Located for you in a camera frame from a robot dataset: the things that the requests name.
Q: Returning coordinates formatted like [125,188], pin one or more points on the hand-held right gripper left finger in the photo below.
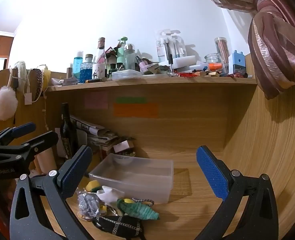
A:
[75,172]

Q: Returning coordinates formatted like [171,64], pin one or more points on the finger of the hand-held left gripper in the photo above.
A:
[25,128]
[43,140]

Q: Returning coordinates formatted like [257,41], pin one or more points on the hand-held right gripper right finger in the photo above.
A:
[212,173]

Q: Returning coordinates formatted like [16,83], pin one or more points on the yellow sponge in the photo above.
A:
[92,185]

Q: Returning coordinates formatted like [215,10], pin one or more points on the silver grey sparkly pouch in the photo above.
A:
[88,203]

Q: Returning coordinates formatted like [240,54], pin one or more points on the white soft cloth toy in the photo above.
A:
[110,195]

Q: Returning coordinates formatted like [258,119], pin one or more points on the clear plastic storage bin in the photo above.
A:
[135,173]

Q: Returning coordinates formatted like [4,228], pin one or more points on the green knitted plush toy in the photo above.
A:
[138,211]

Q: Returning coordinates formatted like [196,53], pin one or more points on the dark wine bottle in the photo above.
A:
[68,135]

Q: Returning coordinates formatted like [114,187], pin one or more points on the white paper tag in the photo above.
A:
[27,98]

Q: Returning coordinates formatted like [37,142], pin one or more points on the white fluffy pom-pom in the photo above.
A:
[5,102]

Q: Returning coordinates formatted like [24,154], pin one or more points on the stack of papers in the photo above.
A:
[97,135]

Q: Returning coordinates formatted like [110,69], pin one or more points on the dark patterned headband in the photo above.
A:
[38,80]

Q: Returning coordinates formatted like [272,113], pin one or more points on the small white card box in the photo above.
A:
[123,146]

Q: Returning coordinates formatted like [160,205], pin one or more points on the yellow headband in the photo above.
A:
[47,77]

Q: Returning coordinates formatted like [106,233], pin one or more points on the white fluffy headband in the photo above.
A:
[21,71]

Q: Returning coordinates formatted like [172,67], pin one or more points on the white packet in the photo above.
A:
[65,81]

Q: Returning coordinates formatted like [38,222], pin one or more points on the beige cardboard tube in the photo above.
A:
[69,71]

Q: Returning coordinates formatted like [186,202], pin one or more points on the brown pen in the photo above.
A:
[96,80]

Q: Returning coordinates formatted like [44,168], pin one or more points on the jar of blue beads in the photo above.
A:
[86,71]

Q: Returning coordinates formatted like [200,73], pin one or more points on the tall blue liquid bottle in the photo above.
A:
[78,66]

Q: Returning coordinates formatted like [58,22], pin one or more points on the orange sticky note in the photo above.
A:
[136,110]

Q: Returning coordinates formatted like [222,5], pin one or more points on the white printed cup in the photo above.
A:
[98,71]

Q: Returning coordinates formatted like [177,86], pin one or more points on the green sticky note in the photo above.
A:
[131,100]

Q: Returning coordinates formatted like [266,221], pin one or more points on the wooden shelf board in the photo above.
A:
[162,83]

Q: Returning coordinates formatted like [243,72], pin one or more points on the clear glass bottle with cork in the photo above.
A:
[101,52]

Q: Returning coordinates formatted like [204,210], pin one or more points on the flat clear plastic box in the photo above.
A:
[126,75]

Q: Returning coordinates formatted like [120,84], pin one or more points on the tube with orange cap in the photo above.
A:
[213,67]

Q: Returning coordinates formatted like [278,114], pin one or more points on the blue and white box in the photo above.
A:
[238,63]

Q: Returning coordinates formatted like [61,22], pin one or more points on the round glass jar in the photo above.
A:
[213,58]

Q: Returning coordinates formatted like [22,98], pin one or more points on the white foam block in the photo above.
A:
[185,61]

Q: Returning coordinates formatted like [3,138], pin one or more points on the green pump bottle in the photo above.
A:
[122,52]

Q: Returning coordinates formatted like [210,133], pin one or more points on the clear bottle with silver cap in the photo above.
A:
[129,57]

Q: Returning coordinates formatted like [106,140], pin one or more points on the small pink spray bottle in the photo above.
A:
[141,65]

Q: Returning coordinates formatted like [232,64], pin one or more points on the tall clear canister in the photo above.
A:
[221,47]

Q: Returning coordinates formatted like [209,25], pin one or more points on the clear pump bottle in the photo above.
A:
[162,46]
[178,45]

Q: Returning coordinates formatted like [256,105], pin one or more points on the pink curtain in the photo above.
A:
[275,50]

